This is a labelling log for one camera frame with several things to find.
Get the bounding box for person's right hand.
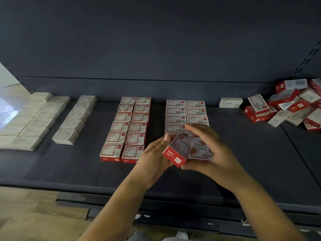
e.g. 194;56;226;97
181;123;249;194

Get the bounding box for person's left hand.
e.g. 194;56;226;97
131;132;177;191

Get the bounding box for pile of red white boxes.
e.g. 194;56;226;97
244;78;321;132

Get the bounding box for dark metal shelf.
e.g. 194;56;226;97
0;0;321;236

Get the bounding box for person's right forearm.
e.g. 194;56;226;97
226;175;307;241

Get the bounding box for person's left forearm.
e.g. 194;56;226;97
78;175;161;241

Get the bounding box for person's grey clothing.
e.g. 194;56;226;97
128;231;174;241

